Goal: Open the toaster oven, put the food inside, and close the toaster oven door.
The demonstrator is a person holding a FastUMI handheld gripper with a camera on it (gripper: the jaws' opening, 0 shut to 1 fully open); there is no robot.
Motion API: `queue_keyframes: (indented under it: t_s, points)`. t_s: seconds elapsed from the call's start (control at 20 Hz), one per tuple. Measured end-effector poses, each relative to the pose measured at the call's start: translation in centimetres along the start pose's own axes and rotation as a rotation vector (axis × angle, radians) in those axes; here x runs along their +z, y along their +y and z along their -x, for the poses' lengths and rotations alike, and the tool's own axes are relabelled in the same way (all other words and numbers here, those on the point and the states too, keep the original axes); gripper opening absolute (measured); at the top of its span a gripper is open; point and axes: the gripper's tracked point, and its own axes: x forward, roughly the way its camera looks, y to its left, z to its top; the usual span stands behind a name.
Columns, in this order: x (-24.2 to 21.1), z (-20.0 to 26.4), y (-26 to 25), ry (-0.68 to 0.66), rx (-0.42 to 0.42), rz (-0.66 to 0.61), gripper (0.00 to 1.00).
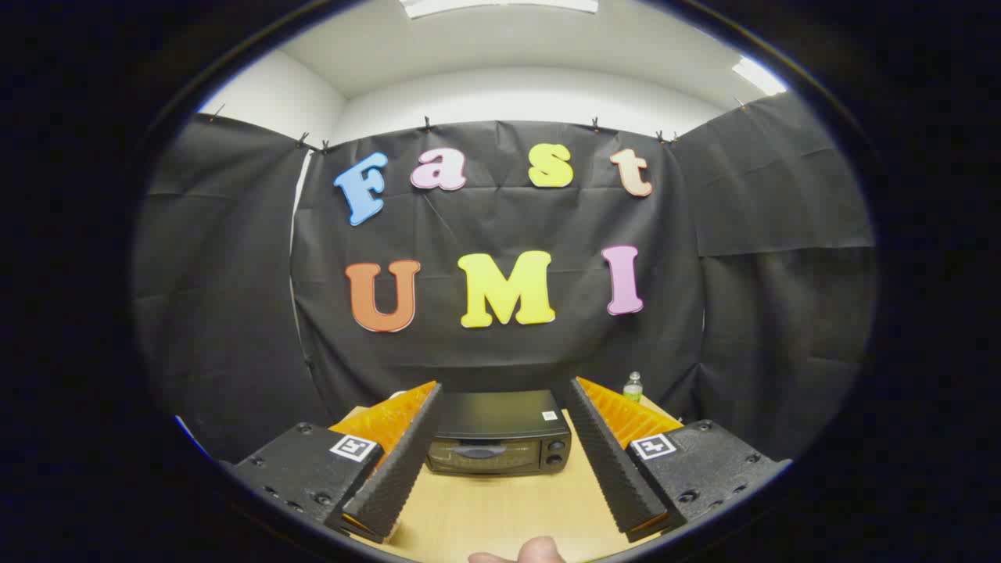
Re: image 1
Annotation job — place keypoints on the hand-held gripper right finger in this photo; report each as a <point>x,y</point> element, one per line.
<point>606,461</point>

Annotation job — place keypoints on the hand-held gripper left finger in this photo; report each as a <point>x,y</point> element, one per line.
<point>407,453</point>

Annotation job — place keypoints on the black toaster oven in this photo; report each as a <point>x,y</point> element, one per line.
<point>500,414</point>

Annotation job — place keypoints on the green label plastic bottle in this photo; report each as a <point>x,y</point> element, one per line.
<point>633,388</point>

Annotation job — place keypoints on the small ceiling light panel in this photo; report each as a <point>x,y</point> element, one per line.
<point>758,77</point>

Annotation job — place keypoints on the long ceiling light panel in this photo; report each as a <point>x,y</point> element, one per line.
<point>500,6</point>

